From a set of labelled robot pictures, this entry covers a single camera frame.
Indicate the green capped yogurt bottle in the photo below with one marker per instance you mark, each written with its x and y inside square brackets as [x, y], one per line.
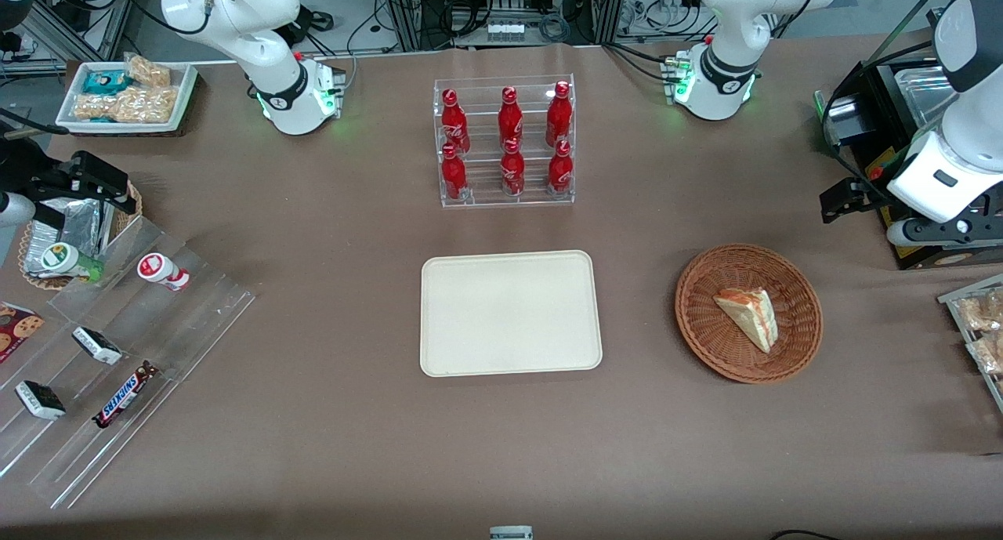
[66, 260]

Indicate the black white snack bar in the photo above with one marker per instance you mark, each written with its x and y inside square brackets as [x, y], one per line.
[98, 346]
[41, 400]

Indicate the round brown wicker basket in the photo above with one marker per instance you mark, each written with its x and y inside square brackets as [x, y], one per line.
[705, 320]

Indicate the small rice cracker pack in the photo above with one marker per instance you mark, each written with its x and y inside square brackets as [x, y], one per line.
[149, 71]

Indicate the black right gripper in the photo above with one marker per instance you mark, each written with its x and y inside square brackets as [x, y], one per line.
[31, 172]

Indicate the teal snack packet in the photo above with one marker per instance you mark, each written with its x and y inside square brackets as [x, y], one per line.
[104, 82]

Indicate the small grey device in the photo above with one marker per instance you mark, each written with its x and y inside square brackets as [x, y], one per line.
[511, 533]

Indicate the small wicker basket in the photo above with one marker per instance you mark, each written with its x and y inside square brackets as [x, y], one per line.
[129, 211]

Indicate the large rice cracker pack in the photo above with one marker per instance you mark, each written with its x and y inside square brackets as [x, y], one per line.
[149, 105]

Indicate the beige rectangular serving tray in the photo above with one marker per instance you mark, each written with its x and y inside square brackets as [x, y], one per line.
[509, 313]

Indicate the clear acrylic stepped display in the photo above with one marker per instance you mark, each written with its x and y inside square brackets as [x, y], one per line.
[180, 328]

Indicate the medium rice cracker pack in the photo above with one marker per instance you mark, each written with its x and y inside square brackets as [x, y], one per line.
[94, 107]

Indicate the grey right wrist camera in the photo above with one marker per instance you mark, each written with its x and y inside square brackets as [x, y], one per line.
[16, 209]

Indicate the white power strip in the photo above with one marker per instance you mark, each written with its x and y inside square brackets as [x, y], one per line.
[505, 32]

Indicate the snickers chocolate bar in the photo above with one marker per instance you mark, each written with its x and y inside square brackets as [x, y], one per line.
[125, 395]

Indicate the red capped yogurt bottle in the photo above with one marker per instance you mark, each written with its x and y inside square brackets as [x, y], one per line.
[161, 270]

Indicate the white rectangular snack tray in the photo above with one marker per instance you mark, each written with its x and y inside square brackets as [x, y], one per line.
[70, 93]

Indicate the clear acrylic bottle rack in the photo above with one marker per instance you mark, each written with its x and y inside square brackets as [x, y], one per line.
[486, 199]

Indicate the black food display cabinet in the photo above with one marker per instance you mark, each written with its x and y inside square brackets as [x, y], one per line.
[862, 109]

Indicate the triangular sandwich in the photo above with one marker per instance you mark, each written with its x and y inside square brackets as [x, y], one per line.
[751, 317]

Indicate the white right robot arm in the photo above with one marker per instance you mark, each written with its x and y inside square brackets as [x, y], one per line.
[251, 23]

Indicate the chocolate chip cookie package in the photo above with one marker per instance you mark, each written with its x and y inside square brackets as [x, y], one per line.
[19, 328]

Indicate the aluminium equipment rack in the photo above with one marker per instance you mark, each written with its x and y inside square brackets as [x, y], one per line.
[407, 11]

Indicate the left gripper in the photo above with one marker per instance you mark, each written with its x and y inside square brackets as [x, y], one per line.
[871, 189]

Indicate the silver foil packet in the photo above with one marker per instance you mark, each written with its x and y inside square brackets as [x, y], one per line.
[74, 222]

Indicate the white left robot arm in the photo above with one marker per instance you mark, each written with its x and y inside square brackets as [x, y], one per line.
[733, 23]

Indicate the wrapped pastry pack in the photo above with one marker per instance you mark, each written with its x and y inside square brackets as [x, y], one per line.
[983, 311]
[989, 353]

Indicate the red cola bottle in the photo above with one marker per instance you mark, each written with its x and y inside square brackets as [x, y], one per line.
[454, 125]
[559, 117]
[454, 175]
[512, 172]
[559, 170]
[510, 121]

